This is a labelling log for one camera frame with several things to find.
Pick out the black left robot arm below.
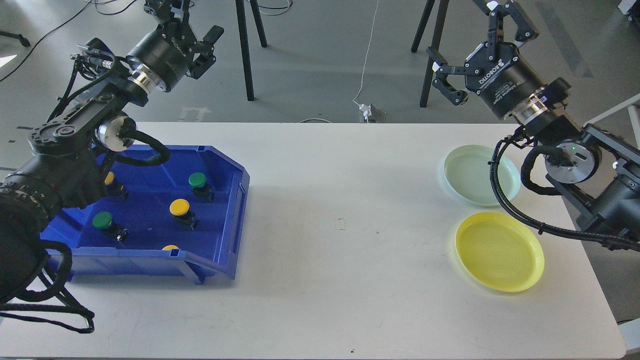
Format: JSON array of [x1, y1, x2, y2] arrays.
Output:
[[0, 0, 224, 334]]

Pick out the white chair base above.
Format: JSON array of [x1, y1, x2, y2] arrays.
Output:
[[585, 93, 640, 148]]

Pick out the black stand legs right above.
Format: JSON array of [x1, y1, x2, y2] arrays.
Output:
[[410, 0, 450, 109]]

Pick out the yellow button bin back left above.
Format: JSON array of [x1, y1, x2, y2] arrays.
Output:
[[104, 171, 129, 202]]

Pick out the white cable on floor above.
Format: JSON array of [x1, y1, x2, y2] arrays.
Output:
[[299, 0, 381, 124]]

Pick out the light green plate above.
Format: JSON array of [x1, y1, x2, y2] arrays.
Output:
[[442, 145, 521, 207]]

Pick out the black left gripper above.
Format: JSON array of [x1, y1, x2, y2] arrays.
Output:
[[126, 0, 225, 92]]

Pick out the black floor cable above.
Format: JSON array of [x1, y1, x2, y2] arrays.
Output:
[[0, 0, 138, 83]]

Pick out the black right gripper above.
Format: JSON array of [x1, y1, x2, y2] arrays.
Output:
[[426, 0, 548, 121]]

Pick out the black stand legs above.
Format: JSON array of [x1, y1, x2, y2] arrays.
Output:
[[234, 0, 268, 101], [410, 0, 450, 109]]

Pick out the white power adapter on floor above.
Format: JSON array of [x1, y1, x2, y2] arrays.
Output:
[[358, 104, 387, 124]]

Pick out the black stand legs left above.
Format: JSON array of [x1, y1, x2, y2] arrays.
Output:
[[234, 0, 268, 101]]

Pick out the yellow button bin front edge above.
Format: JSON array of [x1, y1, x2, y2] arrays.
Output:
[[162, 244, 179, 251]]

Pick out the blue plastic bin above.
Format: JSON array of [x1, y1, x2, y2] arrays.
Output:
[[41, 145, 250, 285]]

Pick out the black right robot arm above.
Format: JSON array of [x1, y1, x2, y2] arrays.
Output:
[[427, 0, 640, 251]]

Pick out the yellow plate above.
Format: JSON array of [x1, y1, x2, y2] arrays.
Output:
[[454, 211, 546, 293]]

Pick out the green button near bin right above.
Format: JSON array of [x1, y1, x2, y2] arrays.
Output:
[[188, 171, 215, 203]]

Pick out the green button bin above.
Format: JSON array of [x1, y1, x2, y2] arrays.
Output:
[[188, 171, 215, 203], [91, 211, 130, 243]]

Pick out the yellow button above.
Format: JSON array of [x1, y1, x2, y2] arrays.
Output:
[[169, 198, 199, 231]]

